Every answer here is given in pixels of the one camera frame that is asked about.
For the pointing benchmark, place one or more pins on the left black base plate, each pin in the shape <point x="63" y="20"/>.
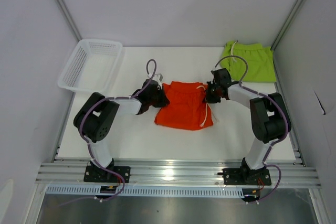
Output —
<point x="94" y="174"/>

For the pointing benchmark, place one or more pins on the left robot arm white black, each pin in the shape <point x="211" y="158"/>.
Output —
<point x="94" y="120"/>

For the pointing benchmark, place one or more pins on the orange shorts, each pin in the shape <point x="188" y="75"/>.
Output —
<point x="187" y="109"/>

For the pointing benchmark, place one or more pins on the white plastic basket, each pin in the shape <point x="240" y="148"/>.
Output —
<point x="92" y="66"/>

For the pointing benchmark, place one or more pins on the right aluminium frame post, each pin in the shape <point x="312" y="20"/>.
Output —
<point x="294" y="11"/>

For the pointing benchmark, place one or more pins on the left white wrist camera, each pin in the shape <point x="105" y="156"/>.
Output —
<point x="157" y="78"/>

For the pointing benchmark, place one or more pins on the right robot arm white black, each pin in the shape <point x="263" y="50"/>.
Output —
<point x="270" y="121"/>

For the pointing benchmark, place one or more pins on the lime green shorts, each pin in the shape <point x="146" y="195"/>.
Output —
<point x="251" y="63"/>

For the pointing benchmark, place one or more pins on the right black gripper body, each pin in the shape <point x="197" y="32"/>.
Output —
<point x="218" y="98"/>

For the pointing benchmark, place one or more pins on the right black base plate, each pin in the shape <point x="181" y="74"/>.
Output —
<point x="244" y="176"/>

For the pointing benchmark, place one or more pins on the left aluminium frame post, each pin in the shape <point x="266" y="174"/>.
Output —
<point x="61" y="4"/>

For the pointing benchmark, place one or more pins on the aluminium frame post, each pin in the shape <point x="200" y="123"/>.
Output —
<point x="294" y="11"/>
<point x="61" y="4"/>

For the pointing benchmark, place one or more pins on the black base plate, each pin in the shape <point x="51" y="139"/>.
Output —
<point x="94" y="174"/>
<point x="244" y="176"/>

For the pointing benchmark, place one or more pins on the aluminium mounting rail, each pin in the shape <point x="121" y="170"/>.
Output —
<point x="173" y="173"/>

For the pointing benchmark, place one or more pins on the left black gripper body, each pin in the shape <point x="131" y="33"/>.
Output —
<point x="153" y="99"/>

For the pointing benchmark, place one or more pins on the white slotted cable duct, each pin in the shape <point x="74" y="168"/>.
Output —
<point x="151" y="191"/>

